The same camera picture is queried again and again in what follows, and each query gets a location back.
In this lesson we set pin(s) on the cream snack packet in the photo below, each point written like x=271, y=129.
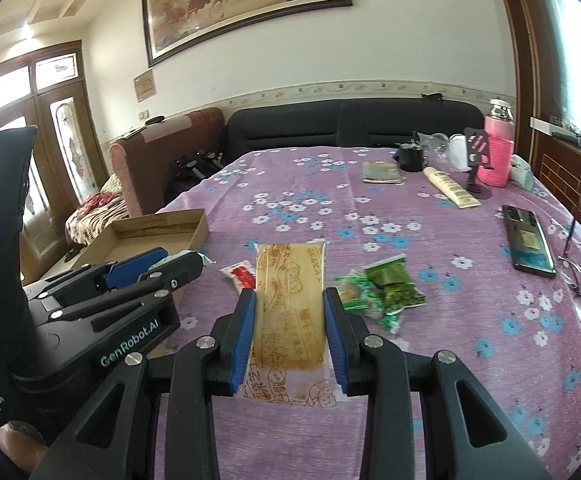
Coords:
x=290, y=310

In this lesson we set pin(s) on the cream lotion tube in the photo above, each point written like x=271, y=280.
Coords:
x=450, y=187

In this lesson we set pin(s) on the small black object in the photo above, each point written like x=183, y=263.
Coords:
x=431, y=95

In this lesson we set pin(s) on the framed horse painting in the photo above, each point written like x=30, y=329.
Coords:
x=240, y=0

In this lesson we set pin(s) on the pale green cloth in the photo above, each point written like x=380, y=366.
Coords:
x=520, y=172

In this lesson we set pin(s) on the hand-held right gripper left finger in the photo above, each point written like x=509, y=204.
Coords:
x=243, y=335

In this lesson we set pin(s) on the white red sausage packet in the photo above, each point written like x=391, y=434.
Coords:
x=240, y=275

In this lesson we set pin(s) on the black cup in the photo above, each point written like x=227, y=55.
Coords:
x=411, y=160

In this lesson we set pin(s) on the pink knitted-sleeve thermos bottle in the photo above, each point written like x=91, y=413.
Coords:
x=495, y=160

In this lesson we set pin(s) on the floral blanket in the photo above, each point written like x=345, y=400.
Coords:
x=90, y=220

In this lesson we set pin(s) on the green patterned pillow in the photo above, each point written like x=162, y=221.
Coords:
x=111, y=185

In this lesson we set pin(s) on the white wall socket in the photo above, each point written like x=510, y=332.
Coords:
x=144, y=114

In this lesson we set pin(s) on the dark green snack packet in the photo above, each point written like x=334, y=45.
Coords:
x=388, y=272
x=401, y=296

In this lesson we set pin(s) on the white cup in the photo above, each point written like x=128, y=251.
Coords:
x=458, y=152

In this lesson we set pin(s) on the person's left forearm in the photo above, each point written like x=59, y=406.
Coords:
x=5, y=447

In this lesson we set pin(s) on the olive notebook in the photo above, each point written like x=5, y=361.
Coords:
x=383, y=172

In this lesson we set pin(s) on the small framed plaque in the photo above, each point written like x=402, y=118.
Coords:
x=145, y=86

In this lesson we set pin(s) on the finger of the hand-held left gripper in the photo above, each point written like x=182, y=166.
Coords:
x=135, y=266
x=180, y=272

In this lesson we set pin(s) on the pale green pastry packet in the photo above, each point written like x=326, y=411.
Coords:
x=386, y=317
x=353, y=290

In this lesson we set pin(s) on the white window sill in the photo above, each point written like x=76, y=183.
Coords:
x=550, y=127

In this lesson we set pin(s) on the brown armchair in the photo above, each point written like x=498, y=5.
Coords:
x=170, y=150

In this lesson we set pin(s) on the black phone stand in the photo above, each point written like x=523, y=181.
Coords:
x=478, y=142

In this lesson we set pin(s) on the cardboard box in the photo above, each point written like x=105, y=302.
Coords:
x=170, y=230

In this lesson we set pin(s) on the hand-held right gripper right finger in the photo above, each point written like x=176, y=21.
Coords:
x=338, y=335

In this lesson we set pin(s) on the black smartphone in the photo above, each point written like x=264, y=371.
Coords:
x=528, y=240

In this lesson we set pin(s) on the wooden glass door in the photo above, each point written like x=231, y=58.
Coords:
x=93, y=125

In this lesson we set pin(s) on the black metal tool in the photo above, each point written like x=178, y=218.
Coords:
x=213, y=159
x=190, y=166

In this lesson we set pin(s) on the black sofa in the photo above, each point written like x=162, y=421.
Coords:
x=295, y=125

